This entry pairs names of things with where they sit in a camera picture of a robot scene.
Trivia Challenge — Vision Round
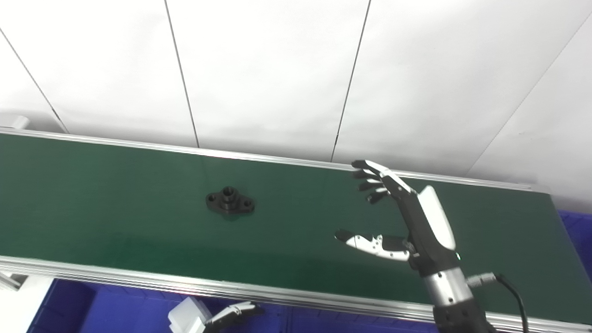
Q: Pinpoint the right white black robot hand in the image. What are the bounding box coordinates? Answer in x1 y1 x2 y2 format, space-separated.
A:
335 160 462 277

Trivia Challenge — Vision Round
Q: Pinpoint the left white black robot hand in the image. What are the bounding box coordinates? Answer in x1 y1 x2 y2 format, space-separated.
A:
203 301 265 333

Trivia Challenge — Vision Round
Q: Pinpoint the black metal flange part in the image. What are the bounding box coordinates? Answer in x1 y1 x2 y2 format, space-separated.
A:
205 185 256 220

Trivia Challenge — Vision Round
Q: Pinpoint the blue plastic bin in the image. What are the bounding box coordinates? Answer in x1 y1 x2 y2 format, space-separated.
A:
557 210 592 283
25 277 290 333
282 305 440 333

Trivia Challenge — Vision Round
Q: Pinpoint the green conveyor belt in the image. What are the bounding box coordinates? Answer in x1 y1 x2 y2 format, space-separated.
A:
0 129 592 333

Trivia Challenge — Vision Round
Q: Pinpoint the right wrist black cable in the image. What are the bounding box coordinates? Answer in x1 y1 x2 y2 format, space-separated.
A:
466 272 530 333

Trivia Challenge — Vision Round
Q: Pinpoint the aluminium conveyor support bracket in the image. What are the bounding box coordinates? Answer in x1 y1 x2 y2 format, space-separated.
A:
0 272 22 291

